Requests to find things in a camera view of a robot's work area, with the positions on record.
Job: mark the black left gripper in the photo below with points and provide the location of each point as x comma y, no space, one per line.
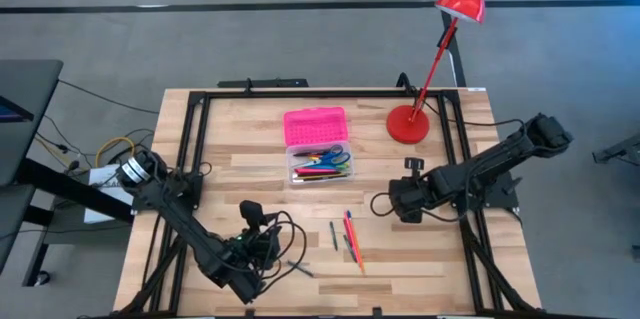
255,249

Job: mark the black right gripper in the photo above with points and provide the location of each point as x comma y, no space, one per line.
412,194

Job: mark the green crayon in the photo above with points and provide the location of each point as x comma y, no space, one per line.
300,268
333,236
351,254

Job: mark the pink pencil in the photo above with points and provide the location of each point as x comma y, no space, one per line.
352,239

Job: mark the orange pencil blue eraser cap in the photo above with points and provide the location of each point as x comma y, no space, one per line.
359,259

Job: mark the pink highlighter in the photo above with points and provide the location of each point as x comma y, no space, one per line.
315,171

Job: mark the clear supply box pink lid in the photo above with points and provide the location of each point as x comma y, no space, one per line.
315,129

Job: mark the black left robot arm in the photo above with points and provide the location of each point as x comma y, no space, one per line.
185,219

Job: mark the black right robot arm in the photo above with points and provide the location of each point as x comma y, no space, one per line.
490,159

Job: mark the white box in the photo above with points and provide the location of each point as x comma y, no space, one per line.
107,199

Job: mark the black power strip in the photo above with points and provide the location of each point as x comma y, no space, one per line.
262,82

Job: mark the black support beam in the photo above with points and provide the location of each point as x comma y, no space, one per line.
75,191

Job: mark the black tripod leg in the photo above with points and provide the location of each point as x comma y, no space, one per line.
620,151

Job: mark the dark grey desk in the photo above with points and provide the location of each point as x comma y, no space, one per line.
25,109

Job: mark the black tablet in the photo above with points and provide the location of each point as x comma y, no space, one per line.
15,111

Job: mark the black table-level camera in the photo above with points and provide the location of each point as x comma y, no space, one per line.
377,312

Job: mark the black table frame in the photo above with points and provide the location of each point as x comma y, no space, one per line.
325,94

